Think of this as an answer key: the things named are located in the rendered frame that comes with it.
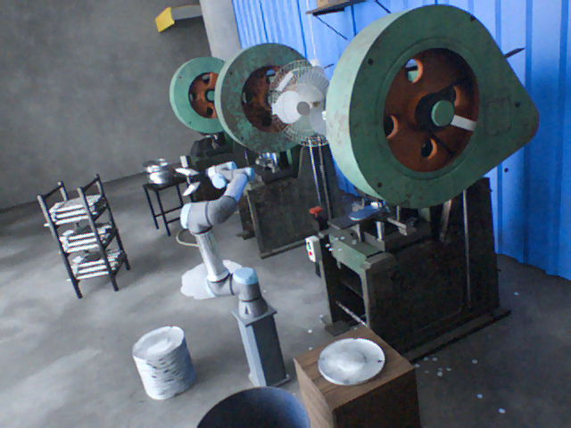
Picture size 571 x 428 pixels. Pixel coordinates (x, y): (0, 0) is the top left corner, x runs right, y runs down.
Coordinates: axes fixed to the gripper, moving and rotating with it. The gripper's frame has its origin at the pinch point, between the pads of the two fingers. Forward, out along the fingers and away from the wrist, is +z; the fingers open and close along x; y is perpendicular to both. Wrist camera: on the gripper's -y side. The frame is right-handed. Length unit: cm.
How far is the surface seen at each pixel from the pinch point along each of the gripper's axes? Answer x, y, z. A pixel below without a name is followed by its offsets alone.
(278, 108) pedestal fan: 32, 72, -50
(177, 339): -85, -22, 17
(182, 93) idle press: 94, 216, 88
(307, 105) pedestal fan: 27, 60, -72
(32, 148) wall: 124, 384, 463
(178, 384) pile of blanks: -108, -30, 19
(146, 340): -82, -23, 36
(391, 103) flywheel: 8, -39, -126
